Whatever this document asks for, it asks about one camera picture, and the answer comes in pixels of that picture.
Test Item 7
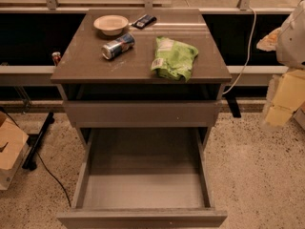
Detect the black table leg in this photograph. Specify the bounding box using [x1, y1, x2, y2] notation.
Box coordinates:
[226, 96, 241, 118]
[22, 113, 54, 171]

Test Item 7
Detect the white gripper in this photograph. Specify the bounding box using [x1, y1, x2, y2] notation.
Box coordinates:
[256, 0, 305, 127]

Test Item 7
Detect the black table leg left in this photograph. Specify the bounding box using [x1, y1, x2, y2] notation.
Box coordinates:
[22, 113, 54, 171]

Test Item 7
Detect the dark blue snack packet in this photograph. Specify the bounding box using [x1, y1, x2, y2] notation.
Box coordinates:
[132, 14, 156, 30]

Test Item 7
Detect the closed grey upper drawer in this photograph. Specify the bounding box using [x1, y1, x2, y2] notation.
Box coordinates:
[63, 101, 221, 128]

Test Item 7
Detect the grey drawer cabinet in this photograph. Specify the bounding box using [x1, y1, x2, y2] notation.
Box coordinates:
[51, 9, 231, 142]

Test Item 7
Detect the white bowl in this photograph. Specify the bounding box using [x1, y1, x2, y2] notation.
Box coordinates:
[93, 15, 129, 36]

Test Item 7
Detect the blue silver drink can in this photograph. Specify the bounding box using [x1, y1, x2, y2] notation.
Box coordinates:
[102, 33, 135, 60]

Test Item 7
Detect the cardboard box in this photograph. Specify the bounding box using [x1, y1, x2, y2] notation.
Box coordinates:
[0, 112, 29, 190]

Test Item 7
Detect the green rice chip bag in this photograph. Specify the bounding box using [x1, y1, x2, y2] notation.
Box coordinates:
[151, 36, 198, 81]

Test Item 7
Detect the black table leg right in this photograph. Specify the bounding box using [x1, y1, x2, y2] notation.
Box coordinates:
[226, 96, 241, 118]

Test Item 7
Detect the black cable on floor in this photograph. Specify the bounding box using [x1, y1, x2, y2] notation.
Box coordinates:
[0, 107, 72, 208]

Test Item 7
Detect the red can behind cabinet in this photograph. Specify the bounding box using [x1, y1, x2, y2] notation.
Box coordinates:
[51, 52, 61, 66]

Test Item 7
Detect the white cable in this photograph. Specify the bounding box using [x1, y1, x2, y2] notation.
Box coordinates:
[222, 7, 257, 96]

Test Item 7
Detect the open grey bottom drawer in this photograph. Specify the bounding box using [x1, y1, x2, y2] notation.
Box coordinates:
[57, 128, 227, 229]

